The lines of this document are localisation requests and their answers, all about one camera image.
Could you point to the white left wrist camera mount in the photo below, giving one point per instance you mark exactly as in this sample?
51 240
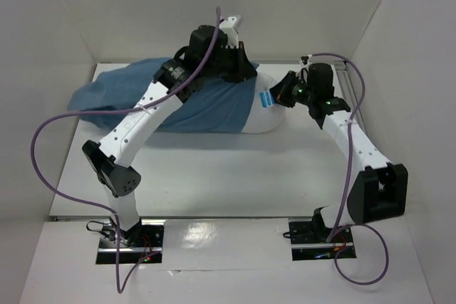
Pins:
230 27

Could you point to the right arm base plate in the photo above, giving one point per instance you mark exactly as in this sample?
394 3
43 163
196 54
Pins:
307 246

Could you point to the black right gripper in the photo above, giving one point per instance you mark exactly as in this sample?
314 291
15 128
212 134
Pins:
281 92

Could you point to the white pillow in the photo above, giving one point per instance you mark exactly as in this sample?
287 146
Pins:
261 120

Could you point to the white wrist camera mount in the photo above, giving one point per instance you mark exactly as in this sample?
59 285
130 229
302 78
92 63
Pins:
230 27
306 61

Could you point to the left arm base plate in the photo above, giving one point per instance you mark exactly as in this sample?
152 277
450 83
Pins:
148 245

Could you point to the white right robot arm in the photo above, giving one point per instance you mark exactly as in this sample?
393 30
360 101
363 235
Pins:
375 189

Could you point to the aluminium frame rail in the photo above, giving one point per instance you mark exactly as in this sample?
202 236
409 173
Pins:
347 80

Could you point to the blue pillowcase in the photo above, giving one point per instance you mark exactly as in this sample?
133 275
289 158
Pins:
219 107

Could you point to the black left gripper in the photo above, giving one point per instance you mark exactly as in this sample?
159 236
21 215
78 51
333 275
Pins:
244 69

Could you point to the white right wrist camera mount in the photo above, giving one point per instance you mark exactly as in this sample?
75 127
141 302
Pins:
306 61

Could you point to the blue white pillow tag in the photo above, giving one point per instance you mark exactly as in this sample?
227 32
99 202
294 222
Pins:
267 99

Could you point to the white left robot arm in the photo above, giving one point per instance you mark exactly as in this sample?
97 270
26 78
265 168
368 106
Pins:
112 156

